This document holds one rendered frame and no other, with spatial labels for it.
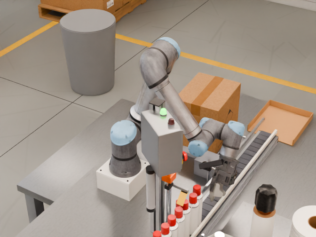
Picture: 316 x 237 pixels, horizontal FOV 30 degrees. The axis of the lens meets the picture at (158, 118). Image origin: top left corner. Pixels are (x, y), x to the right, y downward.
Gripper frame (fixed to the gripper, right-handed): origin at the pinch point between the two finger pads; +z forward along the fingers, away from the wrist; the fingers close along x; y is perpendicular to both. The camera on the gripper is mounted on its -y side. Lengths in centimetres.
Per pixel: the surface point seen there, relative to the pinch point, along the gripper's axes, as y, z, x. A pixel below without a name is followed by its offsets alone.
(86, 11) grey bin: -212, -63, 174
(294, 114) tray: 3, -39, 89
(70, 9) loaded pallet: -297, -61, 264
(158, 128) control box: -7, -31, -55
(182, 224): 1.8, 6.2, -29.5
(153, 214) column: -15.4, 10.6, -20.3
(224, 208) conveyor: 5.2, 3.9, 6.1
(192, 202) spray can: 0.7, -1.5, -22.7
